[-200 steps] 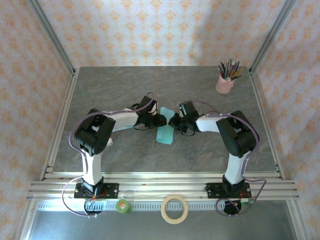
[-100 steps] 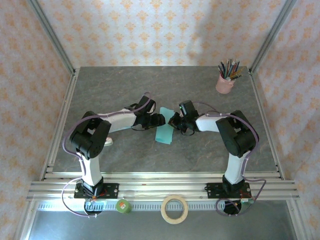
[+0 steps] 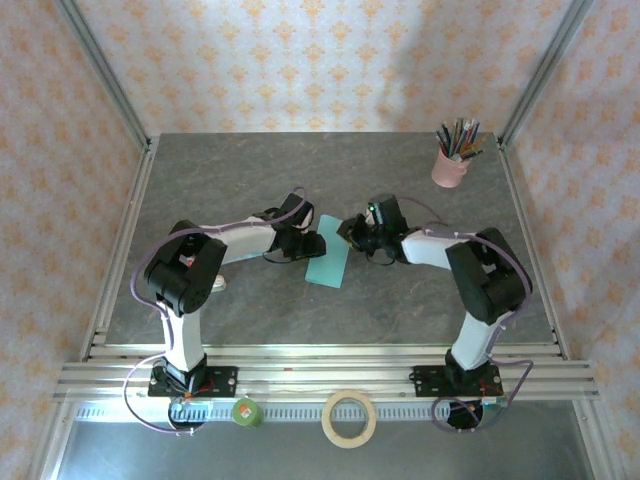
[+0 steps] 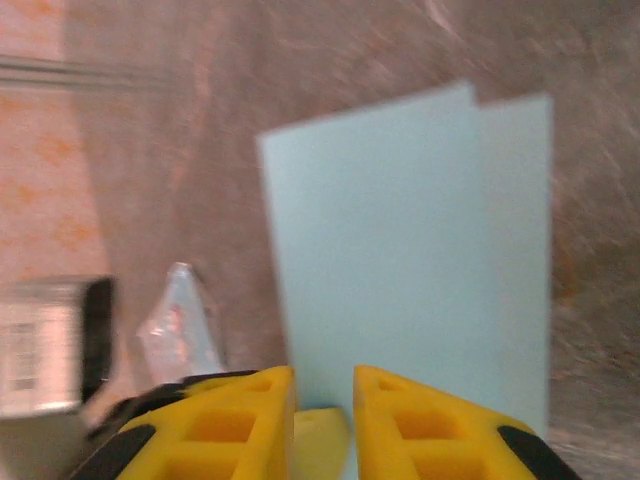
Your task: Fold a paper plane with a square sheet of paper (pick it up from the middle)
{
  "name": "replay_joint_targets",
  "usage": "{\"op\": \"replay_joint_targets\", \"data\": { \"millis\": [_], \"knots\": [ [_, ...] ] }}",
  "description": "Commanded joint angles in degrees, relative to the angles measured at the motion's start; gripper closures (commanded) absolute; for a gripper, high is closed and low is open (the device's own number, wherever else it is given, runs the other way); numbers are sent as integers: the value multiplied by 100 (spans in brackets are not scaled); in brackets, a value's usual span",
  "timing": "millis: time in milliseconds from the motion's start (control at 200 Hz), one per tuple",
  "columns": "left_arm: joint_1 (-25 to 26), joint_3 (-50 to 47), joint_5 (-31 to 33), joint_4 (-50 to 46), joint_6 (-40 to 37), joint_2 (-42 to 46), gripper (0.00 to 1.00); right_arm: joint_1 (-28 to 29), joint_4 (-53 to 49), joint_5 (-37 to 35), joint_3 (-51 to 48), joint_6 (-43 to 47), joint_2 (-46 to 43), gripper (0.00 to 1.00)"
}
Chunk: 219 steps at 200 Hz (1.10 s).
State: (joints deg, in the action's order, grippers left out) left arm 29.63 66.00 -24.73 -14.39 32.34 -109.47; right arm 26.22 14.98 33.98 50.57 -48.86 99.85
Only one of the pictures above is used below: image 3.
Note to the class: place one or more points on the light blue paper sheet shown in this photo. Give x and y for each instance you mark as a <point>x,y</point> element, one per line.
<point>327,270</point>

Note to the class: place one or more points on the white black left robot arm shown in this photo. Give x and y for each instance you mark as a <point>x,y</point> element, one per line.
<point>186,335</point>

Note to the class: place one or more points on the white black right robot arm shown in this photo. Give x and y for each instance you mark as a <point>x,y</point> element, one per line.
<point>472,340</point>

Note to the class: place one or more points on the blue patterned paper card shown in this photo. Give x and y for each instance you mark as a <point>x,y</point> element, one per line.
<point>247,256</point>

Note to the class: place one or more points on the pink pencil cup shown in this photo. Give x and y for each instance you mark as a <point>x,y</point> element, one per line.
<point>447,172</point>

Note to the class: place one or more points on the small white pink stapler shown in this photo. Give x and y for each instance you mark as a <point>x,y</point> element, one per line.
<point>220,285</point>

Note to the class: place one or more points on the colored pencil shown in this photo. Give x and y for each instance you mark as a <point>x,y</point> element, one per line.
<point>442,141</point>
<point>465,135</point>
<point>472,136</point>
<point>456,135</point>
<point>448,137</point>

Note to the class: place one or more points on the beige masking tape roll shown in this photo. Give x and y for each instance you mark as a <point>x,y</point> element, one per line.
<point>325,419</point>

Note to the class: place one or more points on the green tape roll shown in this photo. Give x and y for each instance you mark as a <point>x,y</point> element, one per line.
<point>247,417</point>

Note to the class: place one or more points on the green circuit board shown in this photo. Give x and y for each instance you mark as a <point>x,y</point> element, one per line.
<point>496,409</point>

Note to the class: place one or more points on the aluminium mounting rail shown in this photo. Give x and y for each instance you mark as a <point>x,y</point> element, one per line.
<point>325,372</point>

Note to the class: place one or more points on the aluminium table side rail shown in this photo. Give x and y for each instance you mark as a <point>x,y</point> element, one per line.
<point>120,250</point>
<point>532,250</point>

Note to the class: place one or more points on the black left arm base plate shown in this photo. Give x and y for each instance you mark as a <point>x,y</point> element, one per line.
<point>225,380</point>

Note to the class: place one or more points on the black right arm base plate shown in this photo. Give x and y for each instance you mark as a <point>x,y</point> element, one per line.
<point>425,382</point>

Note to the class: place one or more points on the aluminium corner post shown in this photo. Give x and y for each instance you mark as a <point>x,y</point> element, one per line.
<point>542,75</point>
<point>109,75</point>

